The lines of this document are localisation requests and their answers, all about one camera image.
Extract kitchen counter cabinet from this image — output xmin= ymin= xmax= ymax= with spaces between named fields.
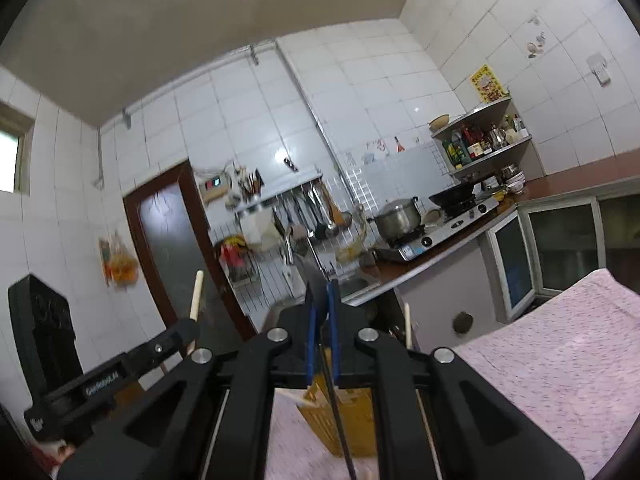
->
xmin=345 ymin=175 xmax=640 ymax=356

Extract hanging ladles and spatulas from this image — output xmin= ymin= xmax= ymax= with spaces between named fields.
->
xmin=271 ymin=181 xmax=352 ymax=242

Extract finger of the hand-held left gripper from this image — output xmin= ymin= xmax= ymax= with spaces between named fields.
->
xmin=126 ymin=317 xmax=202 ymax=382

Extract yellow slotted utensil holder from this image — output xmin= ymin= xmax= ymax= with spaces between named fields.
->
xmin=297 ymin=345 xmax=377 ymax=459

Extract wire basket with red bag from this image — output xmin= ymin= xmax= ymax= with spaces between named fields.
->
xmin=214 ymin=236 xmax=259 ymax=287

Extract metal wall rack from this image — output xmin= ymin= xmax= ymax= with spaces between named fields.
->
xmin=234 ymin=166 xmax=324 ymax=212

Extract pink floral tablecloth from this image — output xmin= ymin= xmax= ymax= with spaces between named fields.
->
xmin=264 ymin=268 xmax=640 ymax=480

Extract utensil cup with chopsticks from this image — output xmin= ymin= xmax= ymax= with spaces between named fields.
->
xmin=235 ymin=166 xmax=264 ymax=202

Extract yellow wall poster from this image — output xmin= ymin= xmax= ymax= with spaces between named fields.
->
xmin=469 ymin=63 xmax=503 ymax=103

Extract row of sauce bottles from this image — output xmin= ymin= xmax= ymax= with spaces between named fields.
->
xmin=442 ymin=125 xmax=494 ymax=169

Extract window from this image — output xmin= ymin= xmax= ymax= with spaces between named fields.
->
xmin=0 ymin=101 xmax=35 ymax=196

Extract black wok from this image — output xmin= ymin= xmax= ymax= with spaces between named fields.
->
xmin=428 ymin=181 xmax=477 ymax=210

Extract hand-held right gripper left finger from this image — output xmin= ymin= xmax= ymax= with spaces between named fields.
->
xmin=57 ymin=280 xmax=317 ymax=480

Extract brown door with frosted glass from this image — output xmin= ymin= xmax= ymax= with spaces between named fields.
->
xmin=122 ymin=159 xmax=257 ymax=343

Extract white wall outlet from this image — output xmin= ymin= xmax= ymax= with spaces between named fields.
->
xmin=587 ymin=54 xmax=613 ymax=85

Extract steel pot with lid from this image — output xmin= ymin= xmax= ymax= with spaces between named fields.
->
xmin=373 ymin=197 xmax=422 ymax=242

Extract vertical metal pipe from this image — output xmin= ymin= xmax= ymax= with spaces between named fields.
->
xmin=274 ymin=40 xmax=353 ymax=213

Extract white electric control box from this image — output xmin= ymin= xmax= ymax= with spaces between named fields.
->
xmin=198 ymin=172 xmax=232 ymax=202

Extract stack of bowls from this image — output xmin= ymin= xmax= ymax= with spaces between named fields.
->
xmin=499 ymin=163 xmax=527 ymax=194

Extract steel gas stove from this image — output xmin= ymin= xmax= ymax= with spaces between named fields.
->
xmin=374 ymin=194 xmax=502 ymax=262

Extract corner wall shelf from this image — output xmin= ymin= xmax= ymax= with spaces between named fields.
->
xmin=430 ymin=97 xmax=534 ymax=179

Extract orange plastic bag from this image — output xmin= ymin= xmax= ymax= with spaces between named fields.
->
xmin=97 ymin=231 xmax=140 ymax=292

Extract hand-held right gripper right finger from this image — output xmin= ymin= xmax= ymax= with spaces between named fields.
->
xmin=327 ymin=277 xmax=586 ymax=480

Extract white cloth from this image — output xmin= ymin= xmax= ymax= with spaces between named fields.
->
xmin=238 ymin=207 xmax=282 ymax=252

